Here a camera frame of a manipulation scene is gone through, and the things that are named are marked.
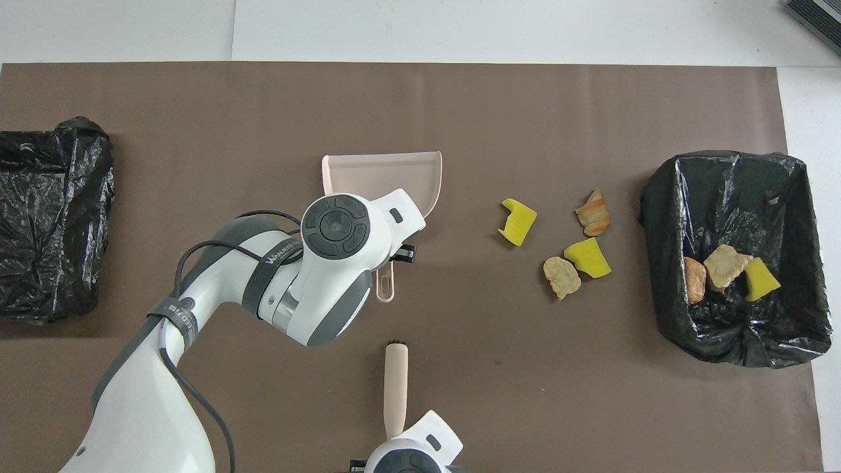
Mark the pink plastic dustpan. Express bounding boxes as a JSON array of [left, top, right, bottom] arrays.
[[321, 151, 443, 303]]

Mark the beige handled black bristle brush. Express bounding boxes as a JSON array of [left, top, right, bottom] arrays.
[[383, 340, 409, 439]]

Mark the yellow notched sponge piece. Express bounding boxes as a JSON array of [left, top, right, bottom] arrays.
[[497, 198, 537, 247]]

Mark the pale biscuit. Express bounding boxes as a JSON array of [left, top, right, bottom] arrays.
[[543, 256, 582, 300]]

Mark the yellow trapezoid sponge piece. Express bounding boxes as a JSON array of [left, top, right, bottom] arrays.
[[564, 237, 612, 279]]

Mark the sliced toasted bread piece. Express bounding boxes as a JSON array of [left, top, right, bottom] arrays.
[[575, 190, 612, 237]]

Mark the golden brown bread roll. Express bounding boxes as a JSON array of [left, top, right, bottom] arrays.
[[683, 256, 708, 304]]

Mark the pale crusty bread chunk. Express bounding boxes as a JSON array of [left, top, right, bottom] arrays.
[[703, 244, 754, 291]]

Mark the small yellow sponge piece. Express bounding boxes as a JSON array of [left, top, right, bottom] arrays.
[[744, 257, 782, 302]]

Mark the black bag lined bin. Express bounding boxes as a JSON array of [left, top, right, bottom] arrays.
[[0, 117, 116, 324], [639, 150, 832, 369]]

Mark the brown table mat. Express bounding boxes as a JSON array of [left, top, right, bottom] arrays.
[[0, 62, 823, 473]]

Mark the grey ribbed device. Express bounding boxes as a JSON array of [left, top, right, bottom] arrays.
[[786, 0, 841, 56]]

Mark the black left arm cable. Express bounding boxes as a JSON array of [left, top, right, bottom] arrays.
[[160, 209, 303, 473]]

